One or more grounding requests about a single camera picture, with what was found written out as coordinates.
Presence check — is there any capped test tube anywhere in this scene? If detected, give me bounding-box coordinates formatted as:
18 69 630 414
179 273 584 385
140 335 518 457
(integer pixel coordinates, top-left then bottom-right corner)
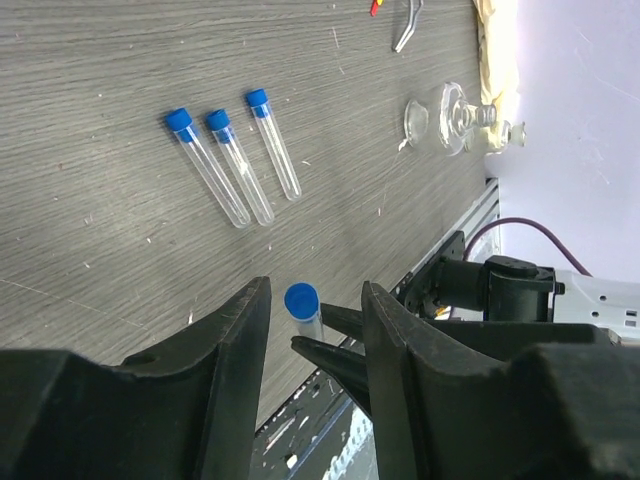
206 109 275 227
245 89 302 201
165 108 251 229

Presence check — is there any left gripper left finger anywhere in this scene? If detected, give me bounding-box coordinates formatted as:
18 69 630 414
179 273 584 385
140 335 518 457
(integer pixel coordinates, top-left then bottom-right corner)
1 277 271 479

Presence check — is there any green rainbow spoon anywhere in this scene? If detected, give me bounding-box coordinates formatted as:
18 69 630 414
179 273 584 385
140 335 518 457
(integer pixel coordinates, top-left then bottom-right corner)
370 0 384 17

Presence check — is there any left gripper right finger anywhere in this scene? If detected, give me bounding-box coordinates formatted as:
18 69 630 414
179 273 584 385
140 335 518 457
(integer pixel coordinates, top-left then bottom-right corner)
361 282 639 479

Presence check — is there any clear test tube blue cap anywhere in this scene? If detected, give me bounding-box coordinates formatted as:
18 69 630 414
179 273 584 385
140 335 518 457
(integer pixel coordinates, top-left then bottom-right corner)
284 282 324 341

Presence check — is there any cream cloth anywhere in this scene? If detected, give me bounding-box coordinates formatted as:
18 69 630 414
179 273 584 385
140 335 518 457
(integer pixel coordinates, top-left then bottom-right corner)
474 0 520 152

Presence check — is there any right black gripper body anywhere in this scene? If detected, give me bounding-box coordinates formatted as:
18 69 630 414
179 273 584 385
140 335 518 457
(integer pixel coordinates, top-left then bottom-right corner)
427 320 610 360

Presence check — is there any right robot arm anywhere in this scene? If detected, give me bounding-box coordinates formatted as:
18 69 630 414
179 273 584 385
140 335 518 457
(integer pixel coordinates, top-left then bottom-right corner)
292 256 639 428

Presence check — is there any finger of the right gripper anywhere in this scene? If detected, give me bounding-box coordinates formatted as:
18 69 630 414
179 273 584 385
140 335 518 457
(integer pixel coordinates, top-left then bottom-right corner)
291 336 371 415
320 303 364 340

